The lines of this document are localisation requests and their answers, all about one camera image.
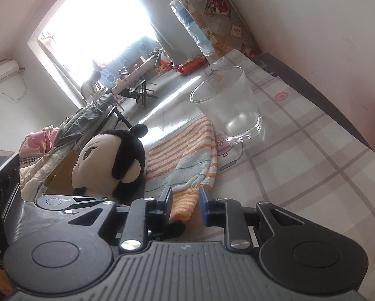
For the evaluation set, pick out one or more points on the floral patterned folded mattress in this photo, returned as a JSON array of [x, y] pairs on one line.
[[222, 27]]

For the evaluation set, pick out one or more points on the wall air conditioner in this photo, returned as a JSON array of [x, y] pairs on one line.
[[8, 68]]

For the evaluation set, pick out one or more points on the seated person at window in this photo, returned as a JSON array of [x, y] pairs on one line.
[[90, 86]]

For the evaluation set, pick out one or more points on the orange striped towel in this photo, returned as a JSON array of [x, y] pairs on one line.
[[185, 160]]

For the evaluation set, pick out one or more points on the plush doll red shirt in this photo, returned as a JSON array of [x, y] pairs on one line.
[[112, 165]]

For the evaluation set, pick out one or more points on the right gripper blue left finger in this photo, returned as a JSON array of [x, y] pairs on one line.
[[145, 214]]

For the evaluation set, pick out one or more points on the plaid patterned tablecloth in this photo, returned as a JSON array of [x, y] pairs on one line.
[[304, 161]]

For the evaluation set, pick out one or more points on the folding stool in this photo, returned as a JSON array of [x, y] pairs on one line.
[[143, 91]]

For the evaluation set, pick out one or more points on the brown cardboard box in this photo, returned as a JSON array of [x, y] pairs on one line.
[[59, 181]]

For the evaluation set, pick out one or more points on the bed with quilts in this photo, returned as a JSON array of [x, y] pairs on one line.
[[42, 153]]

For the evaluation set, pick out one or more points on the clear drinking glass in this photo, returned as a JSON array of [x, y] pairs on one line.
[[227, 100]]

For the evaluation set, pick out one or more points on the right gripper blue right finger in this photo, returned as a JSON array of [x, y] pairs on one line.
[[230, 215]]

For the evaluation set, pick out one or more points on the low table with items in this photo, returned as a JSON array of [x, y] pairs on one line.
[[135, 75]]

